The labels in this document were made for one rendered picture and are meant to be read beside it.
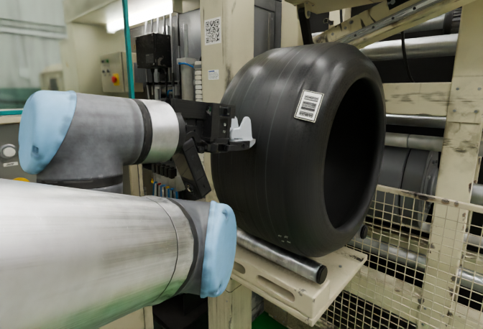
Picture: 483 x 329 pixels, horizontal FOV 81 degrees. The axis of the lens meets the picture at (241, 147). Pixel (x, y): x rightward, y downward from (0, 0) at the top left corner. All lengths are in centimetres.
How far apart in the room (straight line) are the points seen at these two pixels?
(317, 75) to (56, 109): 45
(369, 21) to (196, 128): 80
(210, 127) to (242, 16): 57
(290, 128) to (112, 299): 44
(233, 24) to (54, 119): 68
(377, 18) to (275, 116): 63
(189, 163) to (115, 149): 14
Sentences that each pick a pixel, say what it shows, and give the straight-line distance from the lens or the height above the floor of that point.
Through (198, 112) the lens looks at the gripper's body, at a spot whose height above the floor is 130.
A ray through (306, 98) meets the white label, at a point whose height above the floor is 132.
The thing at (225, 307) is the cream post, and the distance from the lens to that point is 120.
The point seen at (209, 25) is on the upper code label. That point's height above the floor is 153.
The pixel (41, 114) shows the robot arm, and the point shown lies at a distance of 34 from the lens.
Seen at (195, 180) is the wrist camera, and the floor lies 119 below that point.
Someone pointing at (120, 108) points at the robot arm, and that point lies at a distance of 37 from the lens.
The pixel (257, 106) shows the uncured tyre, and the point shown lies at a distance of 60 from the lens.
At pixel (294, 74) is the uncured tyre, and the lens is 61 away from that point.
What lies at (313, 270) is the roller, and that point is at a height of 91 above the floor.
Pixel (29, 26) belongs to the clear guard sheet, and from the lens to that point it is 95.
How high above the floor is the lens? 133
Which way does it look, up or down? 11 degrees down
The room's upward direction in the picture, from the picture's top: straight up
